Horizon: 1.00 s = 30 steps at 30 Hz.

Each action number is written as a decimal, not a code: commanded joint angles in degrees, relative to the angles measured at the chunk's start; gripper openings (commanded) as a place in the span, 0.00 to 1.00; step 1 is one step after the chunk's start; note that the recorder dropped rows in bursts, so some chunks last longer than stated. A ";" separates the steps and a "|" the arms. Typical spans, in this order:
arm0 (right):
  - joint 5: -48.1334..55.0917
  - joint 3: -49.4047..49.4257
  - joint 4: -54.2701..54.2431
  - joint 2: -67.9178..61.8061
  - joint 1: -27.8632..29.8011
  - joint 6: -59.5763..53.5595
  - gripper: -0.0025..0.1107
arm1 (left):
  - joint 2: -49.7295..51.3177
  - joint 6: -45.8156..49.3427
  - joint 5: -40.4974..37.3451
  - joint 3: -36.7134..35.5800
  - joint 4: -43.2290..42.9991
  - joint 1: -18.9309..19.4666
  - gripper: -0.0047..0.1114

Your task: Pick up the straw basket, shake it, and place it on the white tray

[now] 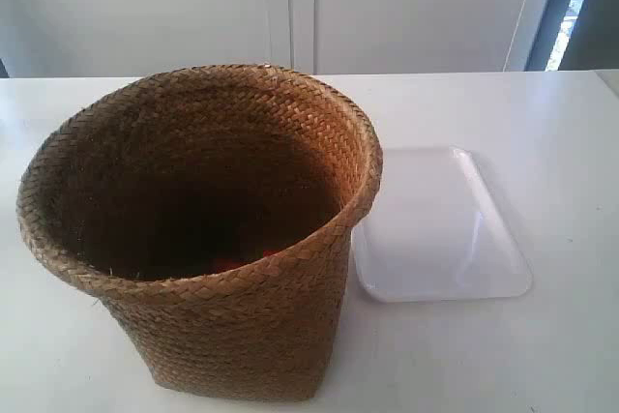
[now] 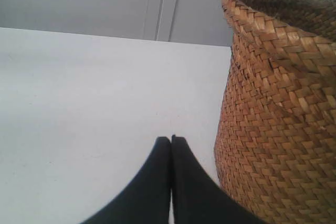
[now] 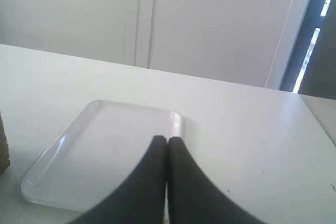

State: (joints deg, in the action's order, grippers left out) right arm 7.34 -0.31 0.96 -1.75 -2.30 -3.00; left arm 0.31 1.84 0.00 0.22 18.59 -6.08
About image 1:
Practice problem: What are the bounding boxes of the brown woven wicker basket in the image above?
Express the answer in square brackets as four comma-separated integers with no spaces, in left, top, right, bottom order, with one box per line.
[16,65,383,401]

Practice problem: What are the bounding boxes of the red cylinder upright front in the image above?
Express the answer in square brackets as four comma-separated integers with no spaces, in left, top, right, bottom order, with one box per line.
[208,257,246,274]

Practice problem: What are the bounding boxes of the white rectangular plastic tray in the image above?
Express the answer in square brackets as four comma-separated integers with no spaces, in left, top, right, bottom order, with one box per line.
[353,146,533,304]

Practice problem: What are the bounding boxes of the white cabinet doors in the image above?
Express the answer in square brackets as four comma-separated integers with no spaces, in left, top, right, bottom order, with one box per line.
[1,0,547,77]

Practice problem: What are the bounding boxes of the window with dark frame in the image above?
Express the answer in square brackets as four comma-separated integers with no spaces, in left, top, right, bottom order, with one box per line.
[525,0,618,71]

